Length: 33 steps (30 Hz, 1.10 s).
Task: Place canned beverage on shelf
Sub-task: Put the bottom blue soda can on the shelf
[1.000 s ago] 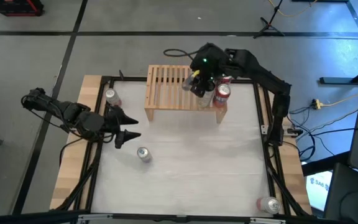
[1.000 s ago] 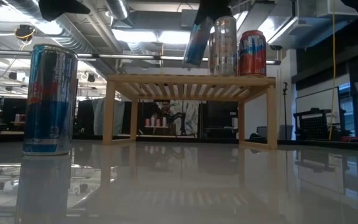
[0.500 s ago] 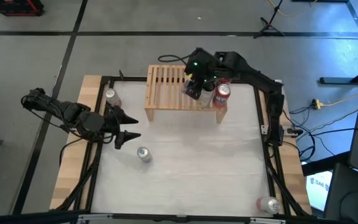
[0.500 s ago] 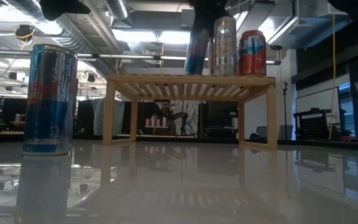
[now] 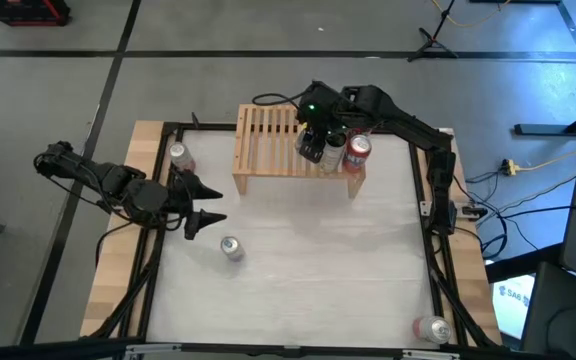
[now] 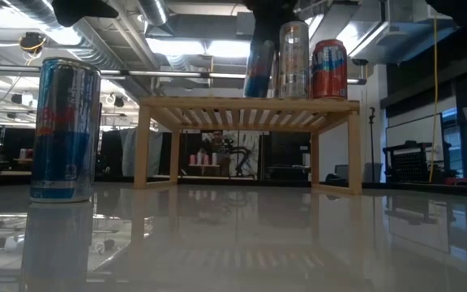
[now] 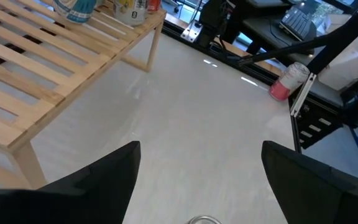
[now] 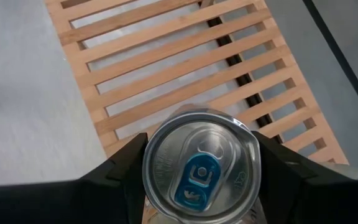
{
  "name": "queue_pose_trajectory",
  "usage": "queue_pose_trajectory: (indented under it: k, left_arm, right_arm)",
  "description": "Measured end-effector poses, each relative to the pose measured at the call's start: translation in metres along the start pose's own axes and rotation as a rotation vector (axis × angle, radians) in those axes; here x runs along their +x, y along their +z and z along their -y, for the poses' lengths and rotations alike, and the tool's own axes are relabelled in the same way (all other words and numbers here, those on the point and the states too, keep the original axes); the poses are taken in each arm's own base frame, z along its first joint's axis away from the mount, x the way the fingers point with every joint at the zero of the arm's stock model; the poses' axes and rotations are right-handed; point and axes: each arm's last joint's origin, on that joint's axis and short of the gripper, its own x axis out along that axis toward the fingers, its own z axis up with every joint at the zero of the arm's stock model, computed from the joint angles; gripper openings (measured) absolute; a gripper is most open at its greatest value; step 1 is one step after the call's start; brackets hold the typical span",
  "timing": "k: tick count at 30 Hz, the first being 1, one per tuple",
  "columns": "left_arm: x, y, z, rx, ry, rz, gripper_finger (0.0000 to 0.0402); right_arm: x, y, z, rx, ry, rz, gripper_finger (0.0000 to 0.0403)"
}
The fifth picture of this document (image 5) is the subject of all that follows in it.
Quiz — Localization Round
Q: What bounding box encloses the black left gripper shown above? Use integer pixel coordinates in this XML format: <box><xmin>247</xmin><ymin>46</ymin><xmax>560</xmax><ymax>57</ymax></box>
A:
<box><xmin>160</xmin><ymin>171</ymin><xmax>228</xmax><ymax>241</ymax></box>

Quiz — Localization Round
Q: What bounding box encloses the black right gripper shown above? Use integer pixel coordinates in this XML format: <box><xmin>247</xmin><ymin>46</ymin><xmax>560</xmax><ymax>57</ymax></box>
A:
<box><xmin>299</xmin><ymin>96</ymin><xmax>351</xmax><ymax>165</ymax></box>

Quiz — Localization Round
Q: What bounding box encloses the white Celsius can black lid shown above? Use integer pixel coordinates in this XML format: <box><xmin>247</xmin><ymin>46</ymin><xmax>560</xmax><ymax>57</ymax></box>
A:
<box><xmin>317</xmin><ymin>130</ymin><xmax>349</xmax><ymax>175</ymax></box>

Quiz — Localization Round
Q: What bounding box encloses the orange-red Fanta can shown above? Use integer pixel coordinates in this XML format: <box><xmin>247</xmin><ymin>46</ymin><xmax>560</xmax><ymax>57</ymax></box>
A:
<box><xmin>341</xmin><ymin>132</ymin><xmax>373</xmax><ymax>175</ymax></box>

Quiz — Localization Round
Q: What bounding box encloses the white and red beverage can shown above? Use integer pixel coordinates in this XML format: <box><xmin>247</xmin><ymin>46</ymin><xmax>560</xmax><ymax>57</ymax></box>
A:
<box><xmin>168</xmin><ymin>141</ymin><xmax>198</xmax><ymax>174</ymax></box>

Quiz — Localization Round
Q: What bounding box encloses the light wooden slatted shelf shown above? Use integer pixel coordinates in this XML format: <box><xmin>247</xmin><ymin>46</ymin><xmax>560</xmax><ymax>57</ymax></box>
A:
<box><xmin>231</xmin><ymin>103</ymin><xmax>368</xmax><ymax>200</ymax></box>

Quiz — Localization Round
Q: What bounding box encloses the pink silver beverage can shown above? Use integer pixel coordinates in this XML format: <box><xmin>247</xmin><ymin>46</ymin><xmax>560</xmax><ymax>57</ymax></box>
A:
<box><xmin>411</xmin><ymin>314</ymin><xmax>454</xmax><ymax>345</ymax></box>

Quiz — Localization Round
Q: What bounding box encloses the black tripod stand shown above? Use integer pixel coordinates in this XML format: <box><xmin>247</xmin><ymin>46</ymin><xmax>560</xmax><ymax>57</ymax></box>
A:
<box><xmin>406</xmin><ymin>0</ymin><xmax>460</xmax><ymax>64</ymax></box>

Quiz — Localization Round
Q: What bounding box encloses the black power adapter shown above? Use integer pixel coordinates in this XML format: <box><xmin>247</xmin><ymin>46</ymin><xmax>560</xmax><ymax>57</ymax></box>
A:
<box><xmin>450</xmin><ymin>199</ymin><xmax>489</xmax><ymax>224</ymax></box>

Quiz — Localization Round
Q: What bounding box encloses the black desk leg base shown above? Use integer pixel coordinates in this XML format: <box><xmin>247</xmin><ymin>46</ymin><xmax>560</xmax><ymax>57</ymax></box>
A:
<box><xmin>513</xmin><ymin>99</ymin><xmax>576</xmax><ymax>137</ymax></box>

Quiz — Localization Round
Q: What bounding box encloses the white printed sign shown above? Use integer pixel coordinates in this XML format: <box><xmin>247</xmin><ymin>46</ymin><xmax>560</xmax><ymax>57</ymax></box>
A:
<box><xmin>491</xmin><ymin>273</ymin><xmax>537</xmax><ymax>341</ymax></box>

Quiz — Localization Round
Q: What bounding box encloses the black and red crate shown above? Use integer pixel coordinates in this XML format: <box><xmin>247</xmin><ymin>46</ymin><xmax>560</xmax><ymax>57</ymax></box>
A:
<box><xmin>0</xmin><ymin>0</ymin><xmax>72</xmax><ymax>28</ymax></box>

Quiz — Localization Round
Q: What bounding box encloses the dark grey chair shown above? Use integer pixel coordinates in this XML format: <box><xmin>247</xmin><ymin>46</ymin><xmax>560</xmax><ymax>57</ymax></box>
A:
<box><xmin>520</xmin><ymin>262</ymin><xmax>576</xmax><ymax>360</ymax></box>

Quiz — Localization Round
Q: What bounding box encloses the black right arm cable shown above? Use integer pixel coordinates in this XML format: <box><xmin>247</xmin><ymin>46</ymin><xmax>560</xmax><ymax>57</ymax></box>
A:
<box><xmin>251</xmin><ymin>91</ymin><xmax>309</xmax><ymax>109</ymax></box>

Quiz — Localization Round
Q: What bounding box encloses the black metal table frame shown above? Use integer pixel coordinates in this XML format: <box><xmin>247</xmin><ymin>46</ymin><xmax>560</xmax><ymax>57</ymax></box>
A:
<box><xmin>80</xmin><ymin>119</ymin><xmax>504</xmax><ymax>360</ymax></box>

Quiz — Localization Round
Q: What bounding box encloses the yellow hanging cable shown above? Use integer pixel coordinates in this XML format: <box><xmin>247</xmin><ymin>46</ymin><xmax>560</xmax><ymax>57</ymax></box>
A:
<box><xmin>430</xmin><ymin>0</ymin><xmax>512</xmax><ymax>29</ymax></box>

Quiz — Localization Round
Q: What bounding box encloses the yellow extension cord plug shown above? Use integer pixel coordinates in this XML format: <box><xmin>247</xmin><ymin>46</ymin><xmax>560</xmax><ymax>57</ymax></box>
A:
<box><xmin>500</xmin><ymin>149</ymin><xmax>576</xmax><ymax>176</ymax></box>

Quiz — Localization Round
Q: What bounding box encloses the black floor cable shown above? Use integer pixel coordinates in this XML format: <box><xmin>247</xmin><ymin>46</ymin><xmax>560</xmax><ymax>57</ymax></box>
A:
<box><xmin>467</xmin><ymin>169</ymin><xmax>576</xmax><ymax>261</ymax></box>

